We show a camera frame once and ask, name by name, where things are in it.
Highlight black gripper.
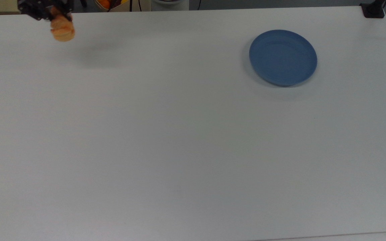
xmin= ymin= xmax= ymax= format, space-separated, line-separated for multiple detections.
xmin=17 ymin=0 xmax=75 ymax=21

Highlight orange bread loaf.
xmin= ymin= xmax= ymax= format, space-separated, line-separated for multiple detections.
xmin=50 ymin=8 xmax=76 ymax=43

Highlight box with orange items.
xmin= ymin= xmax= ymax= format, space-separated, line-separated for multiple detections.
xmin=94 ymin=0 xmax=130 ymax=13

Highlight blue round plate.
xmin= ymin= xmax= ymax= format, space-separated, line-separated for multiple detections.
xmin=249 ymin=29 xmax=318 ymax=87

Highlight black corner camera mount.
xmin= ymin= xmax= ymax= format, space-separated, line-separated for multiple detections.
xmin=360 ymin=0 xmax=386 ymax=19

